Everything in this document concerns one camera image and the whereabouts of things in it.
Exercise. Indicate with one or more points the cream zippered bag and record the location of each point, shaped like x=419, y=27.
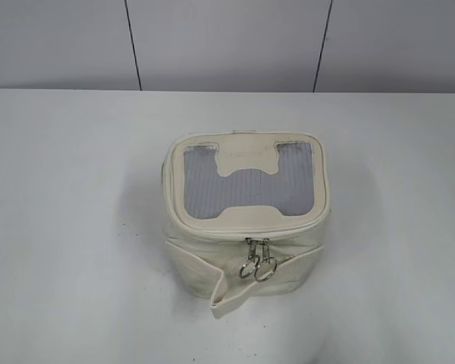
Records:
x=246, y=213

